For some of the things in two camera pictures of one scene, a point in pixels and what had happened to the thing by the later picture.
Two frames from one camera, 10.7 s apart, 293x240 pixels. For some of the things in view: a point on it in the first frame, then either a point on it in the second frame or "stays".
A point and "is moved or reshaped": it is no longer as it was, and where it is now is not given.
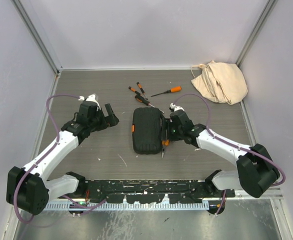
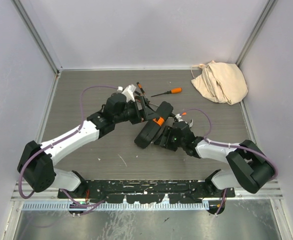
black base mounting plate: x=156 y=191 stays
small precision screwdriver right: x=140 y=86 stays
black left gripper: x=107 y=121 to x=141 y=115
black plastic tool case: x=146 y=129 is moved or reshaped
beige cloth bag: x=222 y=82 stays
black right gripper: x=167 y=124 to x=168 y=131
